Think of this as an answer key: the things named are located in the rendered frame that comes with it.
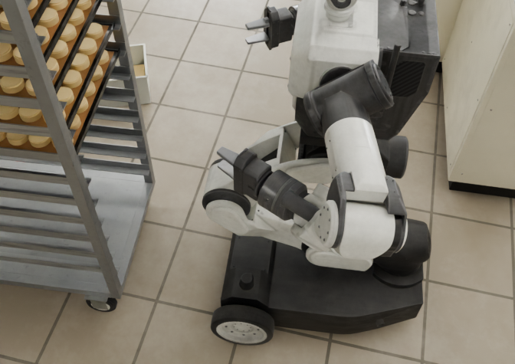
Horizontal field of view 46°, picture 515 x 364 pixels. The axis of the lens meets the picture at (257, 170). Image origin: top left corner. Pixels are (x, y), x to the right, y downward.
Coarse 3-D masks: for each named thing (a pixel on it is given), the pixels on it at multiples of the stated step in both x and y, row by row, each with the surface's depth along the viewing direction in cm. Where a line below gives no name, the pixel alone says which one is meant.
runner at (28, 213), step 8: (0, 208) 165; (8, 208) 168; (16, 208) 168; (24, 208) 168; (16, 216) 167; (24, 216) 166; (32, 216) 166; (40, 216) 165; (48, 216) 165; (56, 216) 164; (64, 216) 163; (72, 216) 164; (80, 216) 167; (80, 224) 166
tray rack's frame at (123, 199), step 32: (0, 160) 224; (64, 192) 215; (96, 192) 215; (128, 192) 216; (32, 224) 207; (64, 224) 207; (128, 224) 207; (64, 256) 199; (128, 256) 199; (64, 288) 192; (96, 288) 192
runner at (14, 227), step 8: (0, 224) 175; (8, 224) 176; (16, 224) 176; (16, 232) 174; (24, 232) 173; (32, 232) 173; (40, 232) 172; (48, 232) 171; (56, 232) 171; (64, 232) 174; (72, 232) 174; (80, 232) 174; (80, 240) 172; (88, 240) 172
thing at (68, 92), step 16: (96, 32) 157; (80, 48) 153; (96, 48) 155; (80, 64) 149; (64, 80) 146; (80, 80) 147; (64, 96) 142; (0, 112) 139; (16, 112) 140; (32, 112) 139; (64, 112) 140
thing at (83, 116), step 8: (112, 56) 168; (104, 64) 166; (104, 72) 164; (96, 80) 161; (96, 88) 160; (88, 104) 156; (88, 112) 154; (80, 120) 152; (80, 128) 151; (0, 144) 147; (8, 144) 147; (24, 144) 147; (48, 144) 147; (56, 152) 145
